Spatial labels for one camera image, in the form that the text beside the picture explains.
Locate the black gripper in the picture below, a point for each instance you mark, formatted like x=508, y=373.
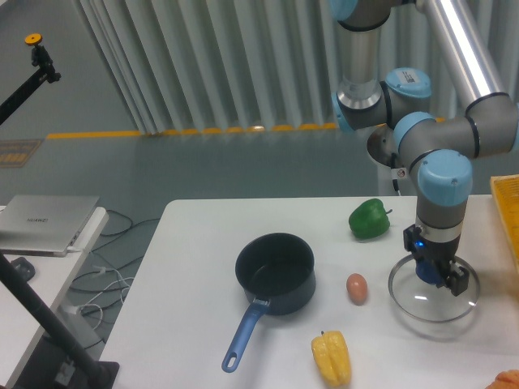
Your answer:
x=435, y=260

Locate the glass lid blue knob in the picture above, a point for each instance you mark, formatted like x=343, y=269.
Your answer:
x=428, y=302

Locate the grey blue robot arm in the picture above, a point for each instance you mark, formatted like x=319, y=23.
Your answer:
x=436, y=155

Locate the brown egg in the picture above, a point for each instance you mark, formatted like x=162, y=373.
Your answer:
x=356, y=287

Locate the green bell pepper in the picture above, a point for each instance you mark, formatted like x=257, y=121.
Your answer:
x=369, y=220

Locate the yellow plastic basket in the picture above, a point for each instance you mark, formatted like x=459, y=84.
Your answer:
x=504, y=190

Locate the orange object at corner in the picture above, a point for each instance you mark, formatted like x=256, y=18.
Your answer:
x=505, y=380

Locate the yellow bell pepper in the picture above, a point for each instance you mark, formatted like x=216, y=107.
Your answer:
x=332, y=358

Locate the white pleated curtain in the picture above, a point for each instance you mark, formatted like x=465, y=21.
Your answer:
x=227, y=64

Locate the black diagonal stand pole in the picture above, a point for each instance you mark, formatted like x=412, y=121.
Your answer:
x=99, y=374

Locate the silver laptop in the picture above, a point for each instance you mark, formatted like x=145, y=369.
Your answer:
x=44, y=225

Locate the black clamp on desk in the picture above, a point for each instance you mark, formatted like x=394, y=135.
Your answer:
x=24, y=268

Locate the white side desk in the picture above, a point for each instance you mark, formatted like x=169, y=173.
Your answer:
x=20, y=332

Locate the dark pot blue handle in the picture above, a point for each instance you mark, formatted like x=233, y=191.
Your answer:
x=277, y=274

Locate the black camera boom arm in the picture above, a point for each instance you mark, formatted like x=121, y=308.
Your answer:
x=45, y=72

